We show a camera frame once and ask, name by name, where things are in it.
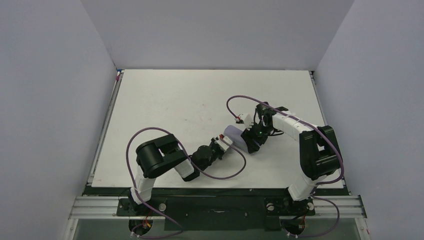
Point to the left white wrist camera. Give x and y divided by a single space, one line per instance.
224 142

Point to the purple umbrella case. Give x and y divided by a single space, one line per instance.
235 134

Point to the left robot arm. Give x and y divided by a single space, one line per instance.
160 155

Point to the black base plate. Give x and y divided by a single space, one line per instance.
229 209

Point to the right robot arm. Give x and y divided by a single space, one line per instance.
319 154

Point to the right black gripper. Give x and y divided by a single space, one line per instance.
251 138

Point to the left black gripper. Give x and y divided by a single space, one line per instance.
216 147

